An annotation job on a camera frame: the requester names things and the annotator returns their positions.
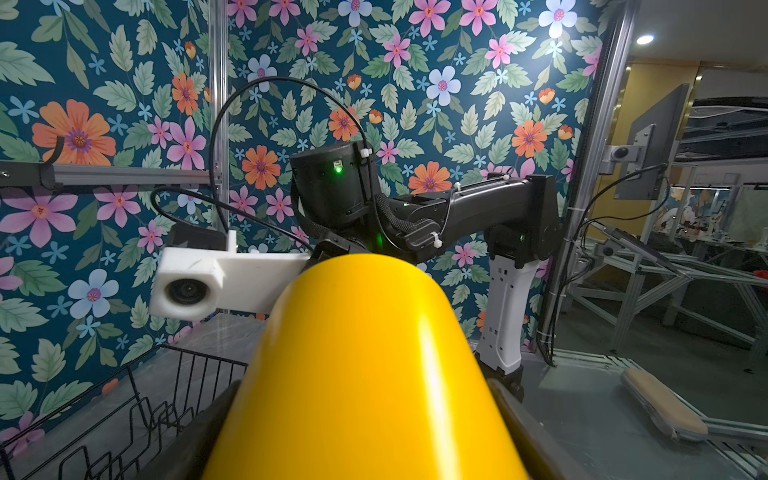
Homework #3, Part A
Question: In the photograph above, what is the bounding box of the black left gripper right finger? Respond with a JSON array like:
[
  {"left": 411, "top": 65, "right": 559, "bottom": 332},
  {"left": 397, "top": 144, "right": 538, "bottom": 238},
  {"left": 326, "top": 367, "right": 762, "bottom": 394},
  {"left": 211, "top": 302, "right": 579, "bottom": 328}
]
[{"left": 487, "top": 379, "right": 591, "bottom": 480}]

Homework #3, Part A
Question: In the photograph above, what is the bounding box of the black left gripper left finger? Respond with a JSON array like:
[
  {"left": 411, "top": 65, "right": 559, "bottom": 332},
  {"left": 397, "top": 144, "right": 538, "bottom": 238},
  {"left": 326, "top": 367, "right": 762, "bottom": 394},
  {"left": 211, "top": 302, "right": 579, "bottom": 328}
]
[{"left": 136, "top": 380, "right": 242, "bottom": 480}]

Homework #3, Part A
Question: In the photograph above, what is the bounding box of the black wire dish rack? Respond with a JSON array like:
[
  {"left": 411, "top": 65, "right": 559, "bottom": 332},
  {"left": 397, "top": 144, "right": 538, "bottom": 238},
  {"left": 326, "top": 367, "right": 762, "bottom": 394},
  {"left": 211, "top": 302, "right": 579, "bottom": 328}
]
[{"left": 1, "top": 346, "right": 247, "bottom": 479}]

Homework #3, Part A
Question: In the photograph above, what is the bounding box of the grey monitor on stand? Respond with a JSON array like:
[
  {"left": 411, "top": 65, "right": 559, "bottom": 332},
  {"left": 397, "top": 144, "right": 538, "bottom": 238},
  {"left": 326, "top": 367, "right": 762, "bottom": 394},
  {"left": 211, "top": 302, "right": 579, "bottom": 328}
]
[{"left": 599, "top": 83, "right": 690, "bottom": 201}]

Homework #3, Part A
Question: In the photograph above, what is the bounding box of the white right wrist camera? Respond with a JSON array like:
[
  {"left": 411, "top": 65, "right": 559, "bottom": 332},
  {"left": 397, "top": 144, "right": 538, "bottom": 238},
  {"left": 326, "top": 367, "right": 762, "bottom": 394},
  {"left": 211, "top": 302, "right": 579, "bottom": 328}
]
[{"left": 148, "top": 224, "right": 310, "bottom": 321}]

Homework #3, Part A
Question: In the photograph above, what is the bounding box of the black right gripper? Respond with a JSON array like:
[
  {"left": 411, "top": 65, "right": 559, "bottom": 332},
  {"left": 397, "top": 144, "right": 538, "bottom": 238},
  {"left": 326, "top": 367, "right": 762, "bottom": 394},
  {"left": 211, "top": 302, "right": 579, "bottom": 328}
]
[{"left": 289, "top": 141, "right": 379, "bottom": 253}]

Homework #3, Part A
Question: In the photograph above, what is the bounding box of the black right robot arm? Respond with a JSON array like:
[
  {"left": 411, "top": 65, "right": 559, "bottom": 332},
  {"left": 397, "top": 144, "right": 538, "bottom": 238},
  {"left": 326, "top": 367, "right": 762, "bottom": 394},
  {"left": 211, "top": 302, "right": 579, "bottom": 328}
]
[{"left": 290, "top": 141, "right": 587, "bottom": 479}]

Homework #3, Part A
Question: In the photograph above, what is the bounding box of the aluminium frame table outside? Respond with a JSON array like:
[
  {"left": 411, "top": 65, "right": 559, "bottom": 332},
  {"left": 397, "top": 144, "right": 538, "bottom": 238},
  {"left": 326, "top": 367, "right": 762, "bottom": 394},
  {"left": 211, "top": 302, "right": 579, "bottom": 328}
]
[{"left": 568, "top": 249, "right": 767, "bottom": 373}]

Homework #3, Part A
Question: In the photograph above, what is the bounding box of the black wall hook rail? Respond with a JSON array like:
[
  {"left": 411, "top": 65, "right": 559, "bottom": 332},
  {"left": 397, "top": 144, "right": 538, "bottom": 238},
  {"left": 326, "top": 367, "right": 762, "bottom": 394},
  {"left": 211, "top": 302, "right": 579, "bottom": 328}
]
[{"left": 1, "top": 136, "right": 65, "bottom": 192}]

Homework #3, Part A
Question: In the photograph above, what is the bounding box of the yellow plastic cup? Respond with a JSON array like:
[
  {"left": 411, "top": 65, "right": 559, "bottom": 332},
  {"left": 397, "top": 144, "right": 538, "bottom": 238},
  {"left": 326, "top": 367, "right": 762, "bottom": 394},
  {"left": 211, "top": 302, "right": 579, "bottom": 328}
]
[{"left": 203, "top": 254, "right": 527, "bottom": 479}]

